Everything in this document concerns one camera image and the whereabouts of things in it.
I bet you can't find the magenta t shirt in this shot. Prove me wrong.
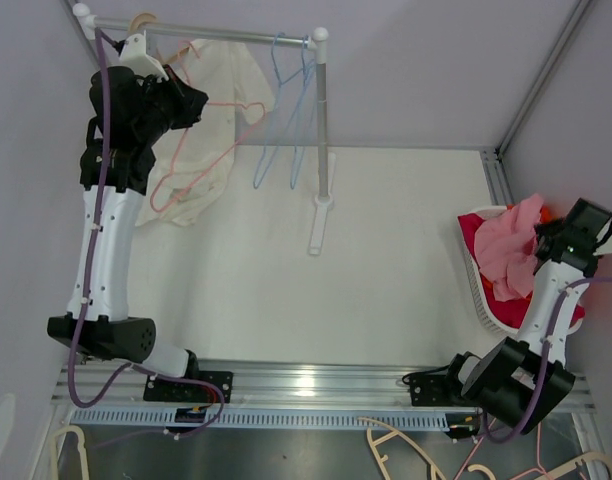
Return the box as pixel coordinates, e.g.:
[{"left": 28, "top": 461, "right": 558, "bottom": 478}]
[{"left": 458, "top": 210, "right": 586, "bottom": 333}]

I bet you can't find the left beige floor hanger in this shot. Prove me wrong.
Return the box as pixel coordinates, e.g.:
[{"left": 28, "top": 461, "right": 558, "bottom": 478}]
[{"left": 50, "top": 424, "right": 92, "bottom": 480}]

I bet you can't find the aluminium mounting rail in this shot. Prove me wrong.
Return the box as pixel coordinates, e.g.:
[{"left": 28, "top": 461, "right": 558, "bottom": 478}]
[{"left": 50, "top": 359, "right": 596, "bottom": 413}]

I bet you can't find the beige hanger on floor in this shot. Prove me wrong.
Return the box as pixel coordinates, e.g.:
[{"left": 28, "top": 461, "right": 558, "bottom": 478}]
[{"left": 358, "top": 416, "right": 497, "bottom": 479}]

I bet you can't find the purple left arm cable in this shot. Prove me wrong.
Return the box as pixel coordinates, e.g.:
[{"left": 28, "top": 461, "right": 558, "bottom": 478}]
[{"left": 67, "top": 27, "right": 227, "bottom": 441}]

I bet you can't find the beige wooden hanger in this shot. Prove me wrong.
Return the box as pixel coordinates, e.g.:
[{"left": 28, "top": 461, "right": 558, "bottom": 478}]
[{"left": 128, "top": 12, "right": 191, "bottom": 64}]

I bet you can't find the metal clothes rack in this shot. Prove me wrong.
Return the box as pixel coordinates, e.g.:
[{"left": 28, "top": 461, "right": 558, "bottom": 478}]
[{"left": 72, "top": 3, "right": 336, "bottom": 256}]

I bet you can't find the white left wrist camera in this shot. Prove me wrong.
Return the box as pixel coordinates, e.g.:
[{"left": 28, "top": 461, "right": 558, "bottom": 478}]
[{"left": 119, "top": 33, "right": 169, "bottom": 81}]

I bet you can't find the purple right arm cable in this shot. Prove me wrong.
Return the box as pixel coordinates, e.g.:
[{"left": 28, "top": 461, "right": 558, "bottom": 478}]
[{"left": 480, "top": 277, "right": 612, "bottom": 444}]

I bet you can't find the pink t shirt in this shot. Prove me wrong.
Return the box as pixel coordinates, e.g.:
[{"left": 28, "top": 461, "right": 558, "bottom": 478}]
[{"left": 474, "top": 194, "right": 544, "bottom": 302}]

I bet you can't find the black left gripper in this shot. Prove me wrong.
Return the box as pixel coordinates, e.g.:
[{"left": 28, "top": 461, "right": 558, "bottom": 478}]
[{"left": 134, "top": 64, "right": 207, "bottom": 145}]

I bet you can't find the light blue wire hanger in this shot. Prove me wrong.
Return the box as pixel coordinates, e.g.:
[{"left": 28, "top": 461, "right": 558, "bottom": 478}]
[
  {"left": 252, "top": 32, "right": 315, "bottom": 190},
  {"left": 289, "top": 36, "right": 315, "bottom": 190}
]

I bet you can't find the white plastic laundry basket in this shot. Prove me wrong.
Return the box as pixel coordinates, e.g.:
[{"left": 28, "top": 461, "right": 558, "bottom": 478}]
[{"left": 461, "top": 205, "right": 517, "bottom": 336}]

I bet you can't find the pink wire hanger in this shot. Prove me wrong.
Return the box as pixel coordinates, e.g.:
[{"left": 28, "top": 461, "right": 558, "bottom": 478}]
[{"left": 149, "top": 39, "right": 267, "bottom": 213}]

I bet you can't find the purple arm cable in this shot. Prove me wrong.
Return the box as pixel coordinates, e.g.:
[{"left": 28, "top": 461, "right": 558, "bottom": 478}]
[
  {"left": 67, "top": 27, "right": 227, "bottom": 441},
  {"left": 480, "top": 277, "right": 612, "bottom": 444}
]

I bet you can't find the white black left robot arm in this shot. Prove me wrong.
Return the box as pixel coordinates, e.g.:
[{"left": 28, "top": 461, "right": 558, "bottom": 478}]
[{"left": 47, "top": 66, "right": 208, "bottom": 401}]

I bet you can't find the slotted white cable duct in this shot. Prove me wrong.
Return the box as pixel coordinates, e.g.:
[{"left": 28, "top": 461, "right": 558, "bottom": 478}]
[{"left": 70, "top": 406, "right": 478, "bottom": 432}]

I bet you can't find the cream white t shirt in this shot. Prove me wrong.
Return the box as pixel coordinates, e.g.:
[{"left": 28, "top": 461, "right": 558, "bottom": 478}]
[{"left": 134, "top": 38, "right": 273, "bottom": 227}]

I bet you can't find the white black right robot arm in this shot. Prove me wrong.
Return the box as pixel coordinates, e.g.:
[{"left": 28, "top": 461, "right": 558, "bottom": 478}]
[{"left": 441, "top": 198, "right": 612, "bottom": 444}]

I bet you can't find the orange t shirt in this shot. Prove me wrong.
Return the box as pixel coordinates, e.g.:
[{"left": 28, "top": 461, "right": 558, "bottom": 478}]
[{"left": 506, "top": 204, "right": 555, "bottom": 223}]

